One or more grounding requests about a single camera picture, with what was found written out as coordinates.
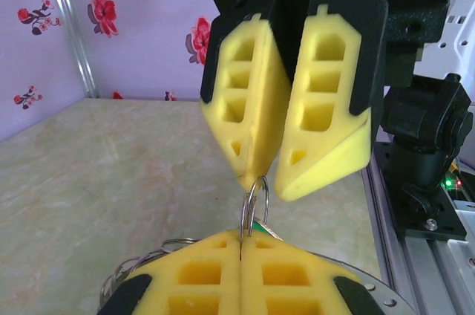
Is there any green headed key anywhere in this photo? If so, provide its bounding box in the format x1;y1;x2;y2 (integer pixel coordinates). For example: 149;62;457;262
252;219;284;242

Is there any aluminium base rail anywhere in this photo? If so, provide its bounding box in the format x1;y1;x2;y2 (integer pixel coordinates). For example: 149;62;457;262
361;136;475;315

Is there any small silver split keyring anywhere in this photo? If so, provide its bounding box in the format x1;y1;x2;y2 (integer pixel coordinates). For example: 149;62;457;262
240;175;271;251

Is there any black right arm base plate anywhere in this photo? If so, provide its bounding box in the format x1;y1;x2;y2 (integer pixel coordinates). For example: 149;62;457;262
393;181;468;241

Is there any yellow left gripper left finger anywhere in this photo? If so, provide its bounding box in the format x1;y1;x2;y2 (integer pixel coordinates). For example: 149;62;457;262
98;229;242;315

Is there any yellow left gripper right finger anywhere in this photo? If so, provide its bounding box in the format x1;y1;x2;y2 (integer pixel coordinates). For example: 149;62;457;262
239;232;383;315

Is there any aluminium corner post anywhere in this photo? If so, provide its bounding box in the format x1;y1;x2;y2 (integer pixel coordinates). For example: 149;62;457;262
47;0;102;100

